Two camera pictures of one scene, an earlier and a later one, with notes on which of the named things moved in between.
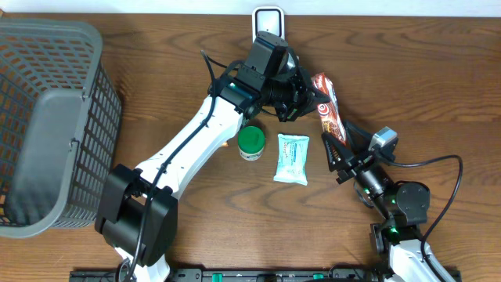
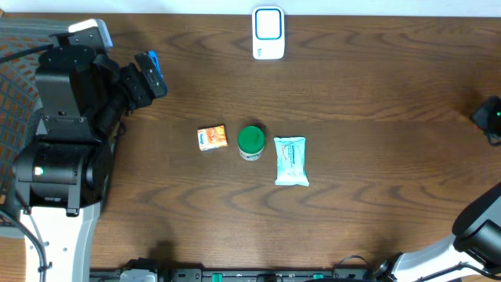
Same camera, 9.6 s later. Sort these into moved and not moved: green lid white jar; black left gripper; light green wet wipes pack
Moved: black left gripper
Not moved: green lid white jar; light green wet wipes pack
